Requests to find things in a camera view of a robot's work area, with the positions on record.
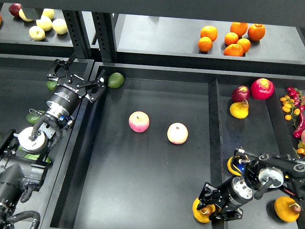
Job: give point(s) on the orange right small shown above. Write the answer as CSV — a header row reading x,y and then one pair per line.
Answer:
x,y
245,44

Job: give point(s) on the yellow pear shelf top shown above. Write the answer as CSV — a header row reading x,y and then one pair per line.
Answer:
x,y
49,13

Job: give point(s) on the orange top middle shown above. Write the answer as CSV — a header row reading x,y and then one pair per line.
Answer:
x,y
240,28

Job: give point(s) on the dark red apple on shelf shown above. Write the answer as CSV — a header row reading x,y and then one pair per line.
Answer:
x,y
14,9

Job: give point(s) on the red chili pepper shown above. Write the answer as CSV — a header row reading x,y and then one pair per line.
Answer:
x,y
301,126

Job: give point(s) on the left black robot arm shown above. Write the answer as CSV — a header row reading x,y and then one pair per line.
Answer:
x,y
20,177

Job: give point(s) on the green avocado at tray corner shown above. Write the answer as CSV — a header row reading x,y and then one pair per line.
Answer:
x,y
115,80

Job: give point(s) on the dark red small apple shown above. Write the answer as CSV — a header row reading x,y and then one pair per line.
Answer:
x,y
241,93

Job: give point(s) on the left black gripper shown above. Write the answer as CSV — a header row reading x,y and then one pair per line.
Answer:
x,y
64,96

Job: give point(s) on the black right tray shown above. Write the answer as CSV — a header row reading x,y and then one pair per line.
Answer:
x,y
262,131

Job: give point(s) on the orange centre small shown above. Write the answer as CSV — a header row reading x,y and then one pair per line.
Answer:
x,y
231,38

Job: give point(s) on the pink red apple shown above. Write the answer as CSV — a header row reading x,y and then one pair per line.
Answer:
x,y
139,121

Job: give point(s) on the pale yellow pink apple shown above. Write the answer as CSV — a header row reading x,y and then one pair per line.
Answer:
x,y
177,133

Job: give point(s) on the orange top right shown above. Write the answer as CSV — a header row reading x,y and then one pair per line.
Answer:
x,y
256,32

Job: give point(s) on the black left tray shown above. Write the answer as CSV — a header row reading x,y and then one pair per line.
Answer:
x,y
22,87

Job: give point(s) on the green avocado left tray top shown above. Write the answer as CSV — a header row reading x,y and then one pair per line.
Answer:
x,y
51,85

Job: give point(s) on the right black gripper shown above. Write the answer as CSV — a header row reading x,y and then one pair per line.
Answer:
x,y
227,198

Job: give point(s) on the yellow pear shelf middle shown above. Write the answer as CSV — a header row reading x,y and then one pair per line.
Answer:
x,y
44,22

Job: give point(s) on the yellow pear under label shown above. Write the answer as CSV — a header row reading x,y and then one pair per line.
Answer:
x,y
22,15

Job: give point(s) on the orange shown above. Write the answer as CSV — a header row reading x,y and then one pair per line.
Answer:
x,y
205,44
210,32
256,32
240,28
234,50

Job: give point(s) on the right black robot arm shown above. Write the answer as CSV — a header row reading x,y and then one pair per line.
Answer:
x,y
253,176

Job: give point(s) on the black metal shelf upright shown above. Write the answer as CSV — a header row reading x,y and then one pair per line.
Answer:
x,y
92,34

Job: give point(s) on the yellow pear upper right tray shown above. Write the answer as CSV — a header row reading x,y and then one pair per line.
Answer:
x,y
239,110

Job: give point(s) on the yellow pear shelf right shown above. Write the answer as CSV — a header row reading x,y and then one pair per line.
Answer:
x,y
60,26

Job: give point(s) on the yellow pear shelf front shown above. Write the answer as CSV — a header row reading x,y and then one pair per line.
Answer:
x,y
36,33

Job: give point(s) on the orange far left top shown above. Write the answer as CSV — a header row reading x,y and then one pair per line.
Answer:
x,y
210,32

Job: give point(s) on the red pomegranate fruit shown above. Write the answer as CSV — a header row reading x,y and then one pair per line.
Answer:
x,y
262,89

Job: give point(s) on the black centre tray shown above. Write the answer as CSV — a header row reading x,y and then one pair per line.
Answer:
x,y
142,180

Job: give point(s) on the yellow pear shelf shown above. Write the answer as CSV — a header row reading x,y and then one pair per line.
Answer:
x,y
36,33
49,13
60,26
44,22

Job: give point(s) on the orange small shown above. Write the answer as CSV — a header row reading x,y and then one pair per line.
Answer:
x,y
245,44
231,38

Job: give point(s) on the orange far left bottom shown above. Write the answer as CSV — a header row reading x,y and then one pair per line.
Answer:
x,y
205,44

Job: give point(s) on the orange front bottom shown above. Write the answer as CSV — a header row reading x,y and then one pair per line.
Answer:
x,y
234,50

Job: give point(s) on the black tray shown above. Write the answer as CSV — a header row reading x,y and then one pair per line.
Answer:
x,y
142,180
22,87
262,131

